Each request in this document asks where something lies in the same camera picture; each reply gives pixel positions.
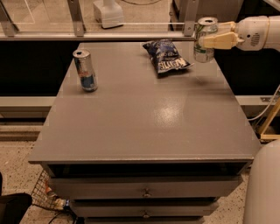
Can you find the upper grey drawer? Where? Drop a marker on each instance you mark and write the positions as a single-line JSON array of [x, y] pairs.
[[144, 188]]

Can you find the blue chip bag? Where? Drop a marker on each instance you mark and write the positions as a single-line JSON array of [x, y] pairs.
[[165, 56]]

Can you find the black chair corner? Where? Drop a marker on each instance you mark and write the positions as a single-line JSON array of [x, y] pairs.
[[13, 206]]

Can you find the silver blue Red Bull can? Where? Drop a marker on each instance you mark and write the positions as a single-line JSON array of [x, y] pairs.
[[83, 63]]

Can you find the grey drawer cabinet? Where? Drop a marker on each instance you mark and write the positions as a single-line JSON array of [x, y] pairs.
[[135, 124]]

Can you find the green white 7up can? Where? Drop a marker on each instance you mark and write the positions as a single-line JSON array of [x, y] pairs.
[[204, 27]]

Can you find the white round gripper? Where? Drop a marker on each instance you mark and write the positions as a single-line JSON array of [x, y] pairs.
[[250, 32]]

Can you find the wire mesh basket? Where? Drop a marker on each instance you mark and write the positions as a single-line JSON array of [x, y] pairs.
[[43, 195]]

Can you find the lower grey drawer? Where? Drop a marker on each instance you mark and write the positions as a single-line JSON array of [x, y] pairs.
[[143, 208]]

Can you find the grey drawer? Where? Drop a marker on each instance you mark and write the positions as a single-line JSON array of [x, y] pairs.
[[144, 188], [143, 208]]

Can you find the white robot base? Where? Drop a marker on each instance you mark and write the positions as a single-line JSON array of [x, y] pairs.
[[108, 13]]

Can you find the metal glass railing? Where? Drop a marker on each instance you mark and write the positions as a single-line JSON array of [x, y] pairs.
[[143, 19]]

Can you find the yellow wooden frame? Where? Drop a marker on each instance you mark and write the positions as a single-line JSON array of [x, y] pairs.
[[264, 127]]

